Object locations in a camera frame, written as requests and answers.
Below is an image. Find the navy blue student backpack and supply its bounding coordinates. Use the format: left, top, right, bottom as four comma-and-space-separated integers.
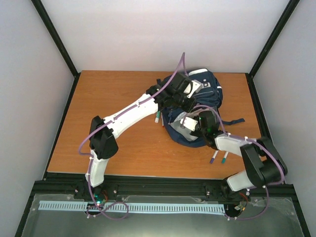
157, 68, 245, 148

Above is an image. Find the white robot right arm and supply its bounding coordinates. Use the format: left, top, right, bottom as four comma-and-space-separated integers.
182, 111, 288, 200

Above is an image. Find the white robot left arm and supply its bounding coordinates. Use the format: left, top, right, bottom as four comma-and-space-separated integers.
85, 73, 202, 199

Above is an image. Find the purple capped white marker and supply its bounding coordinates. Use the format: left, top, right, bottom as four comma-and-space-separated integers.
210, 150, 219, 164

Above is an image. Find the white green glue stick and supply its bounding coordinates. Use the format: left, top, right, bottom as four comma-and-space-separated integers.
155, 111, 160, 123

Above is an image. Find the green capped white marker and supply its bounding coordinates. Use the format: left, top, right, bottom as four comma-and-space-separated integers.
221, 152, 229, 164

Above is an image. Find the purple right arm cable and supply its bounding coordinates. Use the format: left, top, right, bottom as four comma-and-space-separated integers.
191, 105, 287, 220

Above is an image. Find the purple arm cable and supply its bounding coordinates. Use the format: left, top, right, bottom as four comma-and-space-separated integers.
78, 52, 186, 220
191, 105, 287, 220

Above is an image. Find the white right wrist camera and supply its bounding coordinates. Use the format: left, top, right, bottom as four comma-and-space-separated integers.
180, 117, 198, 131

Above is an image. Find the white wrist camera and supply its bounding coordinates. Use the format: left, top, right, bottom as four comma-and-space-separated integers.
184, 80, 202, 98
180, 117, 198, 131

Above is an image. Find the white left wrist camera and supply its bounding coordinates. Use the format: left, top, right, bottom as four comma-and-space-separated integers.
184, 80, 202, 98

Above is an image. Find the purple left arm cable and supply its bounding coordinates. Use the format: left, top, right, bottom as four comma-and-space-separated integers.
78, 52, 186, 220

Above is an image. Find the black frame post right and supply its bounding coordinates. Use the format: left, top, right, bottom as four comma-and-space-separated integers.
248, 0, 301, 77

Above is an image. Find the black frame post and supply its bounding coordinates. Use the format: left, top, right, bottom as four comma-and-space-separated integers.
248, 0, 301, 77
31, 0, 81, 77

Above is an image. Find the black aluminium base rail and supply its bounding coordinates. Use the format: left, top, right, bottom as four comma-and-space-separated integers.
32, 172, 296, 200

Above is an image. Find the light blue slotted cable duct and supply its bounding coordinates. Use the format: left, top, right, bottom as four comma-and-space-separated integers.
38, 200, 225, 215

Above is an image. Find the black frame post left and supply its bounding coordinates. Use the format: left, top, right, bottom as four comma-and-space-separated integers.
31, 0, 81, 77

